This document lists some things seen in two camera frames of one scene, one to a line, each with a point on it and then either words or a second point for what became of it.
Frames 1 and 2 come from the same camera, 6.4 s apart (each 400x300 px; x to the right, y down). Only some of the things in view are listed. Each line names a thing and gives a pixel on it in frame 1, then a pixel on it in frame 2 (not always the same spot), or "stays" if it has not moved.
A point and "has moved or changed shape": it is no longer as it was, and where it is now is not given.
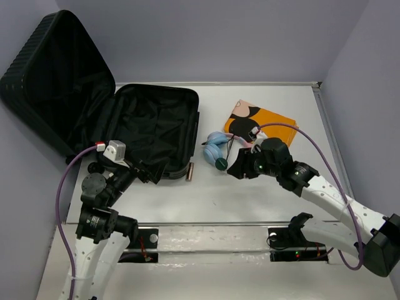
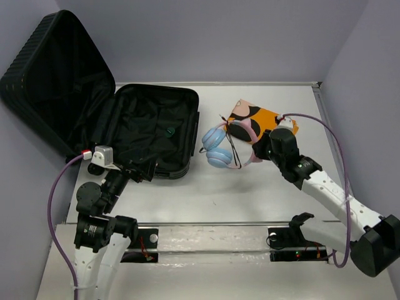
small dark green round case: [221, 164] -> [169, 132]
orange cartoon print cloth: [244, 117] stays
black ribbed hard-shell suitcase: [57, 82] stays
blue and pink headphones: [212, 150] has moved or changed shape
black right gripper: [242, 165] -> [259, 145]
